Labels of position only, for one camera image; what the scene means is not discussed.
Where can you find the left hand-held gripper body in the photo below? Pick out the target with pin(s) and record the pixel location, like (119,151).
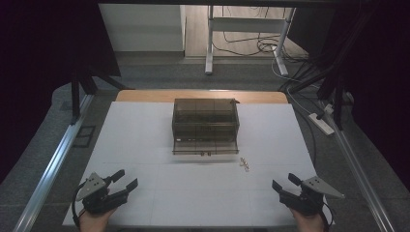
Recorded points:
(96,201)

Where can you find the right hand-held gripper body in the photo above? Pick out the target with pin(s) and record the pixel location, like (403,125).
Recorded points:
(309,201)

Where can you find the small metal jewelry piece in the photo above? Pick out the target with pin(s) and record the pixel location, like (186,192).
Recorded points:
(244,163)

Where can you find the brown translucent drawer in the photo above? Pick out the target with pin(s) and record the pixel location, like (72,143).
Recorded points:
(193,148)

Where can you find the brown translucent drawer box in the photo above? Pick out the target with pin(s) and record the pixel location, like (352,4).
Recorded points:
(204,112)

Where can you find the person's left hand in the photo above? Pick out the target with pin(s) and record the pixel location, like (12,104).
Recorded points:
(93,223)

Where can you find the person's right hand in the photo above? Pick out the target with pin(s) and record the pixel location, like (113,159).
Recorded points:
(311,224)

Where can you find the dark floor outlet cover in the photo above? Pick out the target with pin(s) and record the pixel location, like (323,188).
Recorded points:
(84,137)

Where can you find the white power strip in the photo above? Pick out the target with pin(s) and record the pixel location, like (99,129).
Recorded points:
(320,123)

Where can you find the white foam board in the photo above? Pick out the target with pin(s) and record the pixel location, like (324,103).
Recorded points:
(193,187)

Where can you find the black metal stand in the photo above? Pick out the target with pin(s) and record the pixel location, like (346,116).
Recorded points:
(338,106)
(75,96)

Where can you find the black curtain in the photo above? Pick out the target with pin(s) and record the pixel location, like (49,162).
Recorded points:
(383,80)
(42,64)

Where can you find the white cabinet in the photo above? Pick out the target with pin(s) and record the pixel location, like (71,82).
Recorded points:
(141,29)

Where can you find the aluminium rail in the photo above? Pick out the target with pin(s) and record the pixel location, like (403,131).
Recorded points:
(357,170)
(51,170)

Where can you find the white desk frame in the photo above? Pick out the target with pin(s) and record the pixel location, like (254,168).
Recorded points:
(209,48)

